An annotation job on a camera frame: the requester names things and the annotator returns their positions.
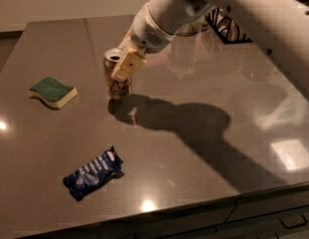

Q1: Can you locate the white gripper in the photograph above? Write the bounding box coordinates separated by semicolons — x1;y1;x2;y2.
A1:
112;4;174;82

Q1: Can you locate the orange LaCroix can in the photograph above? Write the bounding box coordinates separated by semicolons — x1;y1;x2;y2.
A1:
103;48;132;100

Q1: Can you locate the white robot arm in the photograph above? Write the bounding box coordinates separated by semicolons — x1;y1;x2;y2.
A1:
112;0;309;102

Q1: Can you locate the blue RXBAR blueberry wrapper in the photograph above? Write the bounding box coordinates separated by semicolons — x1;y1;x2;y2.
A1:
63;146;124;201

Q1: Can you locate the green and yellow sponge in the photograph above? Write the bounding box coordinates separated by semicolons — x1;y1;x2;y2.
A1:
28;77;78;110

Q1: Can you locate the black wire napkin holder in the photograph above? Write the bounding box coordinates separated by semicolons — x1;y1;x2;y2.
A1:
204;8;252;45

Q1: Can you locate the black drawer handle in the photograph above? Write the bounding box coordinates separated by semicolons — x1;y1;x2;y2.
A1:
280;214;308;230

